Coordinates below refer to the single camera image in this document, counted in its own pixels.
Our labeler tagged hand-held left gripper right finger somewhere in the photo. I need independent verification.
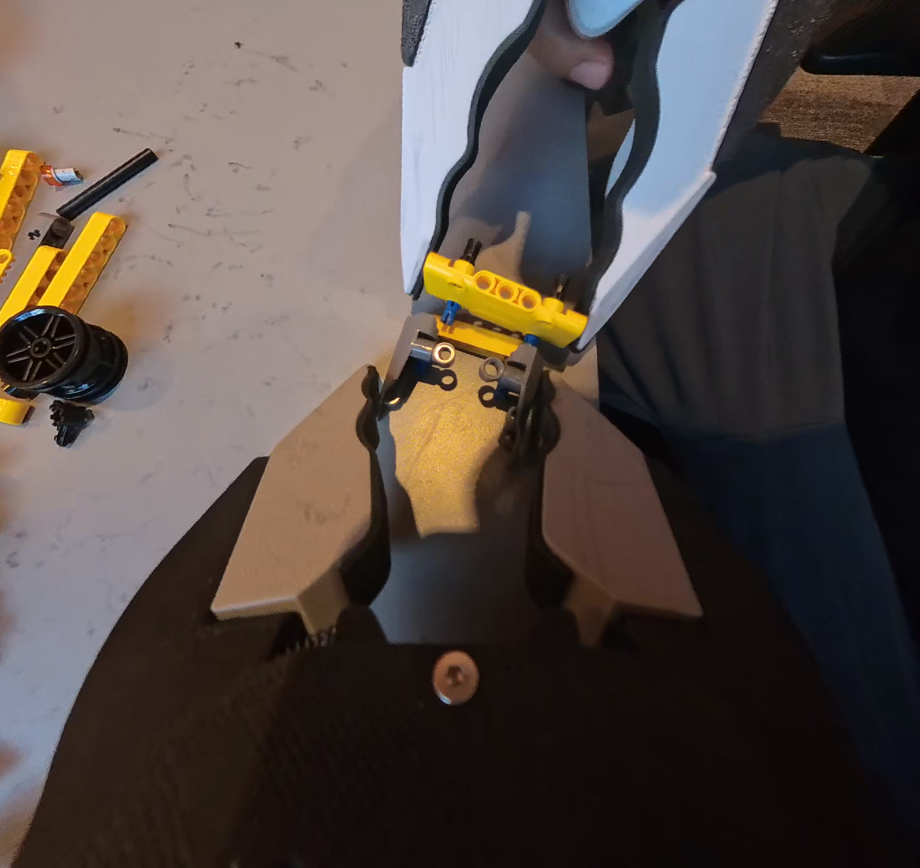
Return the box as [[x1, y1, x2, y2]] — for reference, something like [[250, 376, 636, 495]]
[[527, 378, 704, 646]]

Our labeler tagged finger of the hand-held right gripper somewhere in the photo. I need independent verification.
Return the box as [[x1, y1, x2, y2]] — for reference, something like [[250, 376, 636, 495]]
[[399, 0, 552, 300], [574, 0, 790, 350]]

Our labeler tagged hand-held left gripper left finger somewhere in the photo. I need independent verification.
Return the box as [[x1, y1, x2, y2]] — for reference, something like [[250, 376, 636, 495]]
[[210, 365, 392, 635]]

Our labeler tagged yellow brick panel with pins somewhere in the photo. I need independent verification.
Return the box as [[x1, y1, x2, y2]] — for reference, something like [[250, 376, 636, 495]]
[[423, 239, 590, 348]]

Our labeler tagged grey brick bucket assembly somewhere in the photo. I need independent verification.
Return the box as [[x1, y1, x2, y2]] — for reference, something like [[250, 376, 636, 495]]
[[381, 311, 576, 452]]

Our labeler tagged person's right hand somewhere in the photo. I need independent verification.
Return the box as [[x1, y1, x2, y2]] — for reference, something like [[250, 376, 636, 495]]
[[532, 0, 635, 91]]

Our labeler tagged black office chair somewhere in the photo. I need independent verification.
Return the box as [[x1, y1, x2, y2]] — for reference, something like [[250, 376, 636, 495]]
[[798, 0, 920, 80]]

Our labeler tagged small black connector piece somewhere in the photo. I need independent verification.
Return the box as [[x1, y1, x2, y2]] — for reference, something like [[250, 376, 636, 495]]
[[50, 401, 96, 448]]

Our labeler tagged black spoked wheel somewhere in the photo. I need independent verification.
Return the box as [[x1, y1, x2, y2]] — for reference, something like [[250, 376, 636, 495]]
[[0, 306, 129, 403]]

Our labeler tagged pile of loose brick pieces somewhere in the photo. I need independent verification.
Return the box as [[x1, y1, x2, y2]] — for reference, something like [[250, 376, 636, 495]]
[[0, 149, 127, 425]]

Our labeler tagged black axle rod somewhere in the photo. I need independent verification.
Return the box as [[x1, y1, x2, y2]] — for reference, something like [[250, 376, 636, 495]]
[[56, 149, 159, 218]]

